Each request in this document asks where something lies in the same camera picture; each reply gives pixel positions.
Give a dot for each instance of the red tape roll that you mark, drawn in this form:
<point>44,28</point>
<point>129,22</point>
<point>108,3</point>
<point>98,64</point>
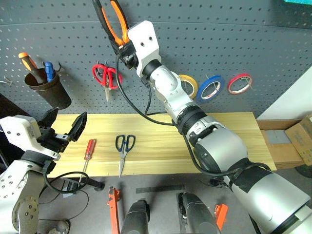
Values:
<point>229,85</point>

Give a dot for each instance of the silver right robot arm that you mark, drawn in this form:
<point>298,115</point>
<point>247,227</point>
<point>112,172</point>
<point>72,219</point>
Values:
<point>219,143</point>

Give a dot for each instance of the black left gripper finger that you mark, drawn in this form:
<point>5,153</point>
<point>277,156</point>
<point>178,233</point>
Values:
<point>78,126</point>
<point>49,118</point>

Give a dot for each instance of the blue tape roll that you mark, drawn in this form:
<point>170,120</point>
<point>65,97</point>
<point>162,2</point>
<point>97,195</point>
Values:
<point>201,85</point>

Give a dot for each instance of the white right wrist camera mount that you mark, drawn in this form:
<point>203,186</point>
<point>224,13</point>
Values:
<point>143,39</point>

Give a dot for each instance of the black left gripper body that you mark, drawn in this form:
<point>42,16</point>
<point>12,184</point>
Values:
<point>52,142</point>

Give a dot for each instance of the black floor tape strip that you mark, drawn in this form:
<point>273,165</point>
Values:
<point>159,189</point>

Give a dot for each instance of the blue and black scissors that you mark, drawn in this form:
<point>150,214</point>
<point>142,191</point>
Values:
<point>123,149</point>

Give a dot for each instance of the short orange metal bracket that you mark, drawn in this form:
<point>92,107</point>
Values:
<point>221,214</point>

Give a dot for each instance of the orange and black screwdriver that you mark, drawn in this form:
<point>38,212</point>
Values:
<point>26,62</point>

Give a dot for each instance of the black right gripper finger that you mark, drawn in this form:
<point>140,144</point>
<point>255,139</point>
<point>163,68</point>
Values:
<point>115,45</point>

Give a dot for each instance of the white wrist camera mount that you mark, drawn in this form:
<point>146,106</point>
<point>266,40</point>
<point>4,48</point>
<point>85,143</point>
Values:
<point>143,39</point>
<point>19,129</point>

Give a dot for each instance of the orange and black pliers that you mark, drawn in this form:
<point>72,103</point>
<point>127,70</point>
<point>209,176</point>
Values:
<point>122,22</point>

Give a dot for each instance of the grey rounded floor object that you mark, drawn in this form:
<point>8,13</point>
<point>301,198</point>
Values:
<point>59,226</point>

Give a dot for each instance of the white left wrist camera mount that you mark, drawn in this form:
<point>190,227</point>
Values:
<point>19,129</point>

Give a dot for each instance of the metal pegboard hook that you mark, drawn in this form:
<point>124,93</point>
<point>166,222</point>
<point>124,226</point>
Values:
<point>59,66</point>
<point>7,80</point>

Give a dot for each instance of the teal object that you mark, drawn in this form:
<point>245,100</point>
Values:
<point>298,1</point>

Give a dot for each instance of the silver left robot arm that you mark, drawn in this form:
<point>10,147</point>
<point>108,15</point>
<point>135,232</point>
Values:
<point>14,180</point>

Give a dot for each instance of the dark rounded shape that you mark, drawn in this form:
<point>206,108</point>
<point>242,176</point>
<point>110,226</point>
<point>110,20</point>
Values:
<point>135,217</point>
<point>197,214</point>

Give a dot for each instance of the dark brown tool cup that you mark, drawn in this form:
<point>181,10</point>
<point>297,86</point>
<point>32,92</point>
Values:
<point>56,95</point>

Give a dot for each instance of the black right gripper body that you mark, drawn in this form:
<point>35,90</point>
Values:
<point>128,58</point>

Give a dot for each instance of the dark grey pegboard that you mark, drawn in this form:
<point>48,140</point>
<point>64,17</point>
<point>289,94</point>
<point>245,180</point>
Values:
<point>219,36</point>

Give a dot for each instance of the yellow tape roll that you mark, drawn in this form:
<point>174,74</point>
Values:
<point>193,83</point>

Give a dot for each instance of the cardboard box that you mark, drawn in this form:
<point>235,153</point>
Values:
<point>302,139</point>

